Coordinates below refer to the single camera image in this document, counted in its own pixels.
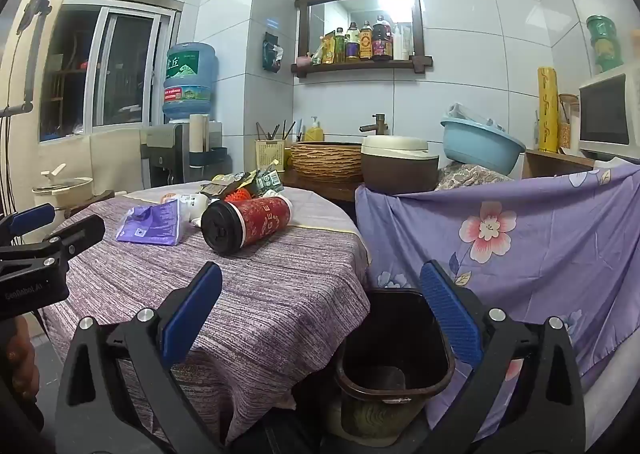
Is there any purple label bottle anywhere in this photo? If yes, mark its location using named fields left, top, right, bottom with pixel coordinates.
left=346, top=22, right=362, bottom=60

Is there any white electric pot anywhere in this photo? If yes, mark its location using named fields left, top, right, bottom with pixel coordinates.
left=32, top=164, right=96, bottom=207

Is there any grey water dispenser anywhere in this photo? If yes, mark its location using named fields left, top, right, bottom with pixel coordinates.
left=140, top=120, right=233, bottom=185

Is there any dark soy sauce bottle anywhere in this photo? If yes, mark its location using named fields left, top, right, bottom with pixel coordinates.
left=372, top=15, right=393, bottom=61

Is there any yellow label bottle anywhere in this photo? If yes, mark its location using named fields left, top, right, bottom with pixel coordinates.
left=359, top=20, right=375, bottom=60

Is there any bronze faucet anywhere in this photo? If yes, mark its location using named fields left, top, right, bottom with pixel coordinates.
left=359, top=113, right=388, bottom=136

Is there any grey cloth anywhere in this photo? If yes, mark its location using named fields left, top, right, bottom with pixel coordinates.
left=447, top=103, right=506, bottom=130

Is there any sliding window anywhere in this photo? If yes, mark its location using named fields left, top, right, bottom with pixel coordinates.
left=39, top=0, right=182, bottom=145

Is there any white microwave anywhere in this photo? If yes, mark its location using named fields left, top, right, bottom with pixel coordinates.
left=578, top=61, right=640, bottom=165

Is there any white plastic cup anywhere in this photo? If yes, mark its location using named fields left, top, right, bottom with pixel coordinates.
left=187, top=193, right=210, bottom=222

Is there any bundle of dark chopsticks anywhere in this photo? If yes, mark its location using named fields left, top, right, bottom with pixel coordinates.
left=256, top=120, right=297, bottom=141

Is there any purple floral sheet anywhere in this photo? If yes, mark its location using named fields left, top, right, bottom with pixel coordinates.
left=355, top=165, right=640, bottom=445

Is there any cream chopstick holder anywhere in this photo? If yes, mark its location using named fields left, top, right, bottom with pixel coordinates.
left=255, top=138, right=286, bottom=172

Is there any brown plastic bin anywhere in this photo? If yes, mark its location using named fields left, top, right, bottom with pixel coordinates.
left=334, top=288, right=457, bottom=440

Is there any white bottle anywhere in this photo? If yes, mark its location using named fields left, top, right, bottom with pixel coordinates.
left=393, top=23, right=409, bottom=61

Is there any green wall packet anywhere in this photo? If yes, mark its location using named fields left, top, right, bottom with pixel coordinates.
left=262, top=31, right=284, bottom=72

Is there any purple tissue packet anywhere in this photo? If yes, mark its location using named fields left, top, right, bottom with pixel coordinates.
left=115, top=199, right=182, bottom=247

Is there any red can with black lid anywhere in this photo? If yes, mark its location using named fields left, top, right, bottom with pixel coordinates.
left=201, top=195, right=293, bottom=256

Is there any blue water jug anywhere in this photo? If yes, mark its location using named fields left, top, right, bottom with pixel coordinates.
left=161, top=41, right=219, bottom=124

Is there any glass jar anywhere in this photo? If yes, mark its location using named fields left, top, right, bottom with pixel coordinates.
left=558, top=93, right=581, bottom=150

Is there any paisley patterned cloth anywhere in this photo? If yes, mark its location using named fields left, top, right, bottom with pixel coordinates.
left=436, top=161, right=516, bottom=192

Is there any dark snack packet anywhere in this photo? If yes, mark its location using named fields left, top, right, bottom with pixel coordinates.
left=200, top=174, right=246, bottom=196

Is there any woven pattern basin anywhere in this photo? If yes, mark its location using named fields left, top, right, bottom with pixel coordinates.
left=290, top=141, right=365, bottom=183

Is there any blue plastic basin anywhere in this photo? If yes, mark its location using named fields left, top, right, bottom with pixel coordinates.
left=440, top=116, right=527, bottom=174

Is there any cream brown rice cooker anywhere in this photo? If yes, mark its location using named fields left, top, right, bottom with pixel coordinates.
left=361, top=135, right=440, bottom=196

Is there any teal roll holder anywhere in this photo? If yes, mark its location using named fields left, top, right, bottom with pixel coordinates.
left=189, top=146, right=228, bottom=170

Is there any dark wooden counter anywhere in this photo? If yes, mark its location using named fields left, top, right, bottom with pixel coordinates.
left=282, top=169, right=366, bottom=202

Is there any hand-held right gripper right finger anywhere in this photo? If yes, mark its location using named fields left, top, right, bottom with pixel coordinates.
left=419, top=260, right=587, bottom=454

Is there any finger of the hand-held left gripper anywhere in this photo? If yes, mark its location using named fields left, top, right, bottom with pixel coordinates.
left=0, top=204, right=56, bottom=247
left=0, top=214, right=107, bottom=280

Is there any green milk carton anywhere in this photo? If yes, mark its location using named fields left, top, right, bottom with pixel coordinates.
left=245, top=168, right=283, bottom=197

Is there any person's left hand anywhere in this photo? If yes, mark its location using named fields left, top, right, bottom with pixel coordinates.
left=7, top=316, right=41, bottom=401

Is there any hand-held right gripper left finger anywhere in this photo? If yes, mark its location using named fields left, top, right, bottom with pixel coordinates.
left=55, top=261, right=223, bottom=454

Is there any yellow wrap roll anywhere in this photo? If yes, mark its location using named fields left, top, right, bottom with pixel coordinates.
left=537, top=66, right=560, bottom=154

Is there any light wooden cabinet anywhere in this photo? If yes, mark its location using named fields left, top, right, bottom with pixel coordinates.
left=520, top=149, right=596, bottom=180

